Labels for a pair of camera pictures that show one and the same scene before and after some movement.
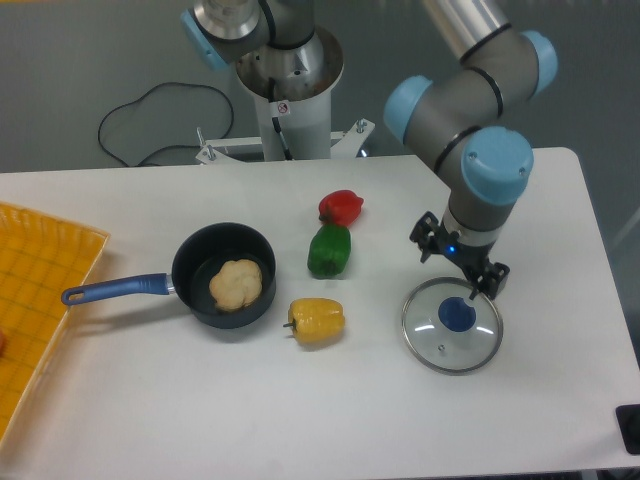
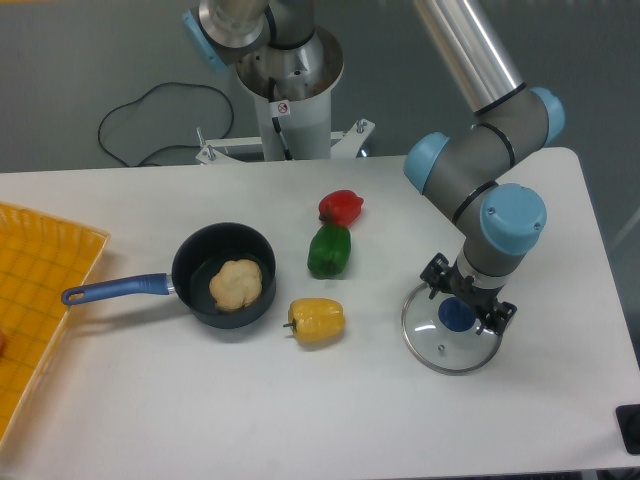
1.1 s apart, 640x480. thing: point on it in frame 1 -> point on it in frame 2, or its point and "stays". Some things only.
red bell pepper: x=339 y=207 stays
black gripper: x=470 y=257 -> x=462 y=285
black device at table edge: x=629 y=419 stays
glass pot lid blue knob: x=447 y=332 stays
